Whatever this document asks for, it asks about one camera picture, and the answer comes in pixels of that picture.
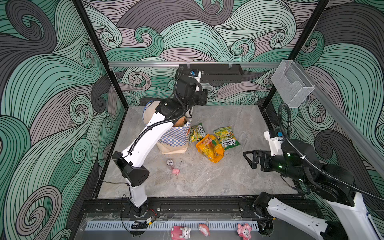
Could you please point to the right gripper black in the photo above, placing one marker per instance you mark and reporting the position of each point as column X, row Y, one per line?
column 267, row 166

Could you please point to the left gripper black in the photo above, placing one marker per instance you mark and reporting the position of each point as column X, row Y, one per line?
column 202, row 96

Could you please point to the green Fox's candy bag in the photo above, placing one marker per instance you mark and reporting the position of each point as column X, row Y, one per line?
column 226, row 137
column 197, row 133

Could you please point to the yellow orange candy bag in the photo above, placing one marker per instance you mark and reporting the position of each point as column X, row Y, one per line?
column 211, row 148

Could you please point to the blue checkered paper bag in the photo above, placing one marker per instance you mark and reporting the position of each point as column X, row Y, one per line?
column 175, row 140

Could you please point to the orange snack pouch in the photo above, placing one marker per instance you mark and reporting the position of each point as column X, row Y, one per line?
column 181, row 122

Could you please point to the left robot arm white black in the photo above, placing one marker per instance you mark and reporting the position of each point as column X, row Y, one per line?
column 131, row 161

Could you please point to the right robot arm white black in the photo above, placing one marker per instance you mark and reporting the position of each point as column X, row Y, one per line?
column 334, row 184

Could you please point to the small patterned cylinder toy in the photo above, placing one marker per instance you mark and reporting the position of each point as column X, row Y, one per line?
column 170, row 163

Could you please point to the small pink pig toy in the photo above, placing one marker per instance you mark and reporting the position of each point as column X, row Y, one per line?
column 176, row 172

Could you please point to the pink bear toy right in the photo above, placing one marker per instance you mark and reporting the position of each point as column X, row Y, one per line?
column 244, row 231

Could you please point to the pink toy middle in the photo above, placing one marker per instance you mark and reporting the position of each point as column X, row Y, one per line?
column 204, row 229

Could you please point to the pink white toy left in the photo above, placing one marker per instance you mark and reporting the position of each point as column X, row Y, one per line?
column 180, row 233

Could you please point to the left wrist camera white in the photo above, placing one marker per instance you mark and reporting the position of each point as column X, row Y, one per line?
column 196, row 74

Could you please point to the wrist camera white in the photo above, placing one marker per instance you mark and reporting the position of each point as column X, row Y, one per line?
column 196, row 74
column 275, row 139

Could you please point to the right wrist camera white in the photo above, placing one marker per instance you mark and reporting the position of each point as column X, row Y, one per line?
column 275, row 139

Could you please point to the black wall tray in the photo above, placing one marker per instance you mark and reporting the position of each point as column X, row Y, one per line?
column 217, row 74

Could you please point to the clear plastic wall holder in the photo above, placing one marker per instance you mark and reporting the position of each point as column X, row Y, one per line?
column 292, row 83

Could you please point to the grey right wall rail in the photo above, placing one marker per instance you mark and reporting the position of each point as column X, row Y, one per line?
column 358, row 113

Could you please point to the grey horizontal wall rail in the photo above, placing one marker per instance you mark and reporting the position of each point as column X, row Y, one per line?
column 166, row 64

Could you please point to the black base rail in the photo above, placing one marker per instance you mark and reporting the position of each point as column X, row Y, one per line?
column 163, row 207

